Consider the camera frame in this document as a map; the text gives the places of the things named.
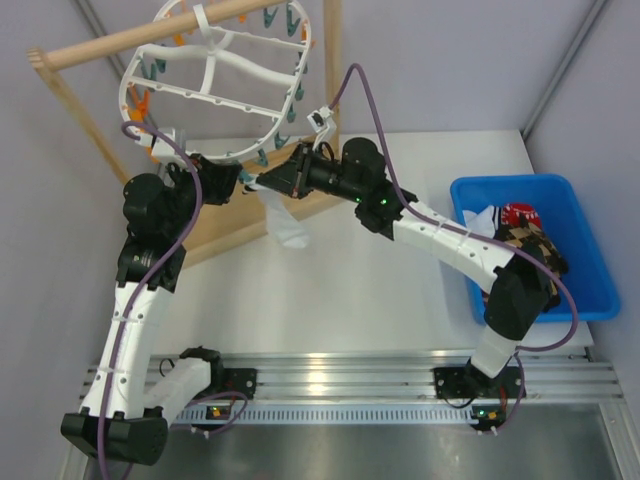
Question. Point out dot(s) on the brown argyle sock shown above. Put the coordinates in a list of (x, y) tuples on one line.
[(542, 250)]

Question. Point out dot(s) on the blue plastic bin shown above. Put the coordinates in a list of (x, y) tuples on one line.
[(562, 220)]

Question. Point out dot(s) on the white plastic sock hanger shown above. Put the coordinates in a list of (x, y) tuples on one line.
[(239, 77)]

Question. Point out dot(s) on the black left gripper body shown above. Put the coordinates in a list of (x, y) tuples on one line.
[(212, 190)]

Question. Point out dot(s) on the aluminium mounting rail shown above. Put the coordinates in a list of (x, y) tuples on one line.
[(388, 389)]

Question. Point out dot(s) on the white sock black stripes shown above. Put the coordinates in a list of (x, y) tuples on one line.
[(280, 223)]

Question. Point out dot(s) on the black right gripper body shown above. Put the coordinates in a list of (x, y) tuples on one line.
[(305, 151)]

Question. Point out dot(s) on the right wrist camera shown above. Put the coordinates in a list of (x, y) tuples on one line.
[(323, 124)]

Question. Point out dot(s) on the teal clothes peg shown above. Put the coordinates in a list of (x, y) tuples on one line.
[(262, 159), (246, 178)]

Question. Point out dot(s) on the orange clothes peg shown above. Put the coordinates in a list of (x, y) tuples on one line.
[(140, 106)]

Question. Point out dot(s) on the red white patterned sock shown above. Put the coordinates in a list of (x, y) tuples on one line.
[(519, 215)]

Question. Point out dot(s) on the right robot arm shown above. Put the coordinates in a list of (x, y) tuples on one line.
[(360, 176)]

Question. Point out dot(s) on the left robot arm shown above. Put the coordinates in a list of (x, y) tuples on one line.
[(120, 418)]

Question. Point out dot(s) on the wooden hanger stand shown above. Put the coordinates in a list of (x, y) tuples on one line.
[(242, 219)]

